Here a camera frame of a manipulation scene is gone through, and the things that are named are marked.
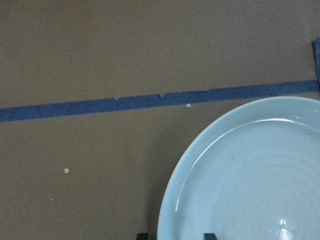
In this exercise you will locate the light blue plate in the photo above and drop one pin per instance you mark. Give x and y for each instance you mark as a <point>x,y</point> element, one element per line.
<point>253,174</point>

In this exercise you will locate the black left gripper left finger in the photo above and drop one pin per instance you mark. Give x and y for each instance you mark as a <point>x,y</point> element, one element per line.
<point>142,236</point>

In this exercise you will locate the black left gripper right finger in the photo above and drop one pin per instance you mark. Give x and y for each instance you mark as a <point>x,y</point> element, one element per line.
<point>209,236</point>

